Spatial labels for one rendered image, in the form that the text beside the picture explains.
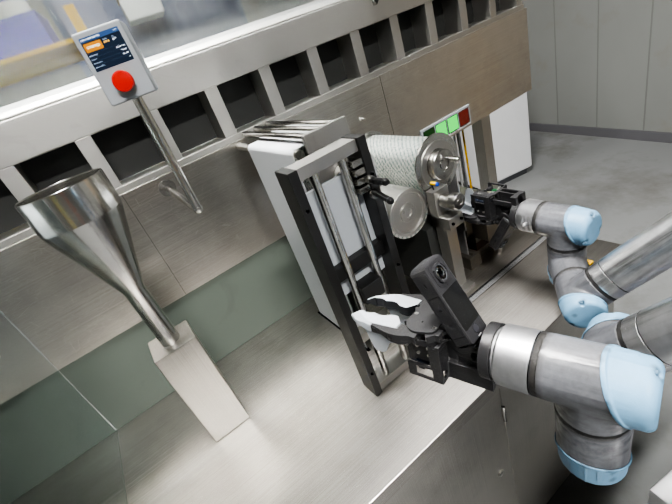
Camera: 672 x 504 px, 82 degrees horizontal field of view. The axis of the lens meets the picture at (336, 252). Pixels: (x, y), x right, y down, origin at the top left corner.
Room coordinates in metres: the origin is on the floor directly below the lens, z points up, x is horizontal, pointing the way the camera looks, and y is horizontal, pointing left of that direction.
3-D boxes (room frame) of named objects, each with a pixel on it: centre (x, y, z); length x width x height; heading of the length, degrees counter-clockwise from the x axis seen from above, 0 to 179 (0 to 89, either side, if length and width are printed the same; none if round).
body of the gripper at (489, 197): (0.81, -0.41, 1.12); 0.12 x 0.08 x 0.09; 24
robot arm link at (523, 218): (0.73, -0.44, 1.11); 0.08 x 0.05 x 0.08; 114
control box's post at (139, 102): (0.70, 0.21, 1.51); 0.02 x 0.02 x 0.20
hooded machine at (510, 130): (3.31, -1.56, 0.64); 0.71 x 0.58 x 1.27; 14
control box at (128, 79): (0.69, 0.21, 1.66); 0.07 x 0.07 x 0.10; 7
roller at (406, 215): (0.96, -0.15, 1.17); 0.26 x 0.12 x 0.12; 24
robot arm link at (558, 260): (0.65, -0.47, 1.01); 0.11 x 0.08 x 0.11; 153
